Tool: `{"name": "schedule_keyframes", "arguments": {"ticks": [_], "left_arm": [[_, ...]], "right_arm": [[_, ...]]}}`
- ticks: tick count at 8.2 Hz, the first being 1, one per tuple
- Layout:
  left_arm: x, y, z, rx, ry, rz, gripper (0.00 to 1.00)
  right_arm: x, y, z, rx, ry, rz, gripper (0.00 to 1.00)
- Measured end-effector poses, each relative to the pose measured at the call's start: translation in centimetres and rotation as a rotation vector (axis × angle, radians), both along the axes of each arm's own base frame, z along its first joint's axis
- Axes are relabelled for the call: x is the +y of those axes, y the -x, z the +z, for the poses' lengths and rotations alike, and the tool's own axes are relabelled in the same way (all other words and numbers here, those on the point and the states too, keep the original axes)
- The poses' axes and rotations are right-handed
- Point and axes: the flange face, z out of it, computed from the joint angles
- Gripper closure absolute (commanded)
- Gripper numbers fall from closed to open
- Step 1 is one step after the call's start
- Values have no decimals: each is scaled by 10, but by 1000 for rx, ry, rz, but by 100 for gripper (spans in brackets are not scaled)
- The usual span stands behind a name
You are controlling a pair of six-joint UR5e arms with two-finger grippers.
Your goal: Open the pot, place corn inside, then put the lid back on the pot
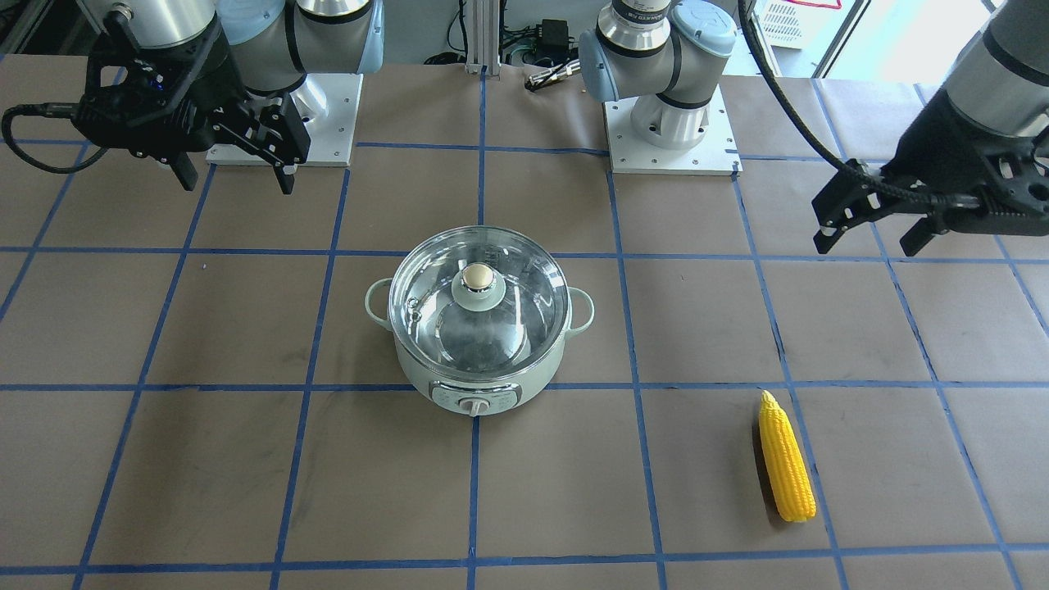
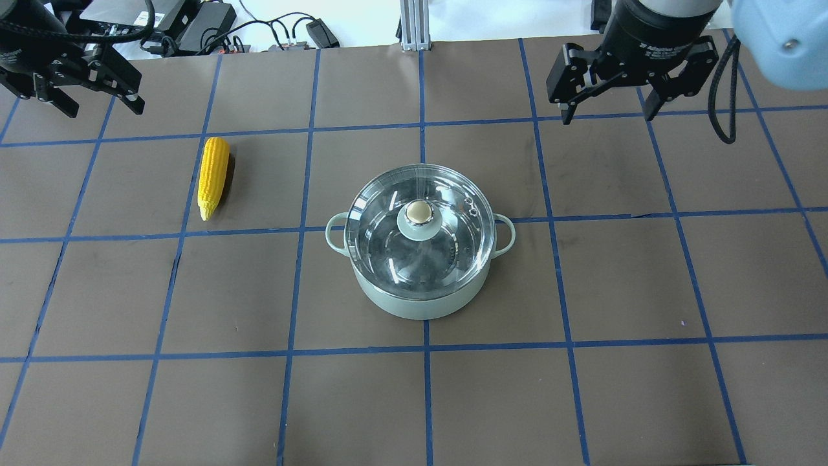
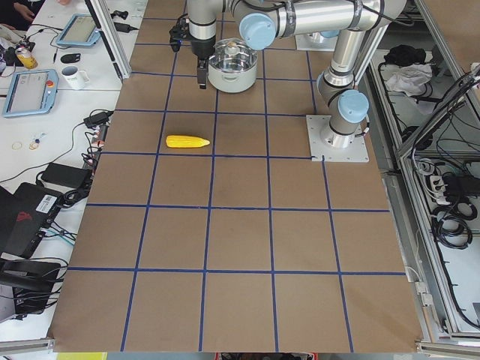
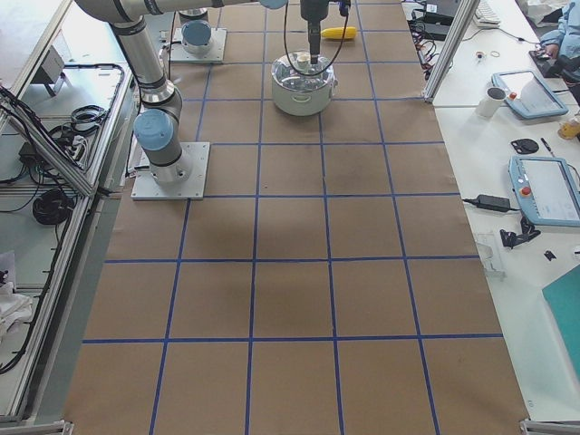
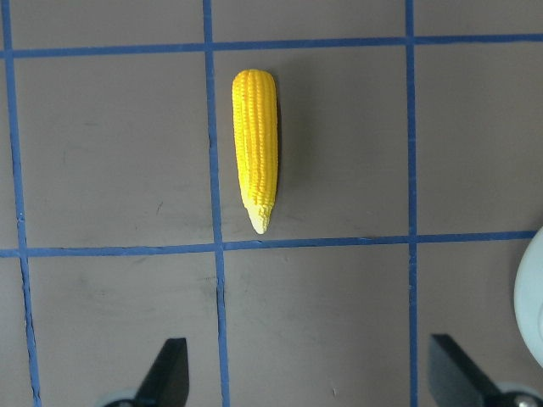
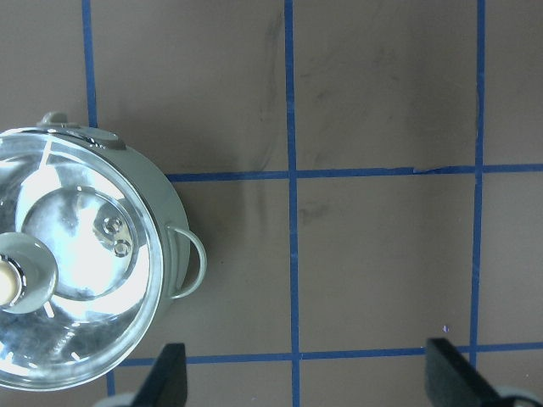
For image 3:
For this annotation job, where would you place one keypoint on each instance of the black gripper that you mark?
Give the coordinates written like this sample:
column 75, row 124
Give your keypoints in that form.
column 202, row 47

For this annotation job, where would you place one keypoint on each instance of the yellow corn cob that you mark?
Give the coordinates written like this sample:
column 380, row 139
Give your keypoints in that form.
column 186, row 142

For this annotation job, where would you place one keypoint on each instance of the glass pot lid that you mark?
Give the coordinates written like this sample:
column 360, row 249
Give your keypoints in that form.
column 233, row 55

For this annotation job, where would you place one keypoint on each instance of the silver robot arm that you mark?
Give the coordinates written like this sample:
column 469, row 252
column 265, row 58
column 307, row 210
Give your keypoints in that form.
column 343, row 22
column 202, row 17

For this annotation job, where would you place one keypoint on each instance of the small black power brick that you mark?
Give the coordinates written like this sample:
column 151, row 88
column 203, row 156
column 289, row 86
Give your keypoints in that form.
column 97, row 119

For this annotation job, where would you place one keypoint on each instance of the upper blue teach pendant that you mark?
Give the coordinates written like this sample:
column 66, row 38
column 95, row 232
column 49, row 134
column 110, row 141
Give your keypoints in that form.
column 80, row 31

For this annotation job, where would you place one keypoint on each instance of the blue teach pendant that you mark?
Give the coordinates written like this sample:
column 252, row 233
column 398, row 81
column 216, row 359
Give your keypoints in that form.
column 80, row 31
column 31, row 92

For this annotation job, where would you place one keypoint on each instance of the white mug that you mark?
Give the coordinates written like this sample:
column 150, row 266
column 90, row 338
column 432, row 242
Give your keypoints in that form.
column 77, row 79

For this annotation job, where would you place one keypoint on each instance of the power strip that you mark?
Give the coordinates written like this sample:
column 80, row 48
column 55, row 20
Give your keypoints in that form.
column 96, row 139

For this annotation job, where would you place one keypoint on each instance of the black computer mouse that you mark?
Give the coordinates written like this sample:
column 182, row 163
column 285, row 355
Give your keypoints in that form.
column 70, row 58

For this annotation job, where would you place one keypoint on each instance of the black power adapter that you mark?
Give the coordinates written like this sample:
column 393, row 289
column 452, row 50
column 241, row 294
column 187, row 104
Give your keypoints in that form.
column 64, row 175

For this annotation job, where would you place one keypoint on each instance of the lower blue teach pendant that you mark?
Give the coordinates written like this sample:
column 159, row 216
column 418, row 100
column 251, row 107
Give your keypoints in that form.
column 31, row 92

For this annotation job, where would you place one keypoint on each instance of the yellow spray can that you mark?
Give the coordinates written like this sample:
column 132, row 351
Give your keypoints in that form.
column 26, row 58

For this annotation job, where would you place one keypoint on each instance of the black cloth bundle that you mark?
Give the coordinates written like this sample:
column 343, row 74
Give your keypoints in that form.
column 405, row 55

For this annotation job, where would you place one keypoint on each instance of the white crumpled cloth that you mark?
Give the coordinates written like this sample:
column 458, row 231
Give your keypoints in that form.
column 414, row 81

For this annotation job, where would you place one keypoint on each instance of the black laptop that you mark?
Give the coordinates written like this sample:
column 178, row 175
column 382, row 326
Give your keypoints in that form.
column 29, row 211

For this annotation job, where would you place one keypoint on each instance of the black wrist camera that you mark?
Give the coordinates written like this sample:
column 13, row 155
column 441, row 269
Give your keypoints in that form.
column 178, row 34

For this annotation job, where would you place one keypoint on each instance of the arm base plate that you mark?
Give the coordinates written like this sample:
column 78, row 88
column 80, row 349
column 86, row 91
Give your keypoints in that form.
column 324, row 41
column 326, row 145

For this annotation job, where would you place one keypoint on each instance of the aluminium frame post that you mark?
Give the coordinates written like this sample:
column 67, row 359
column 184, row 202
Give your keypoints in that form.
column 105, row 25

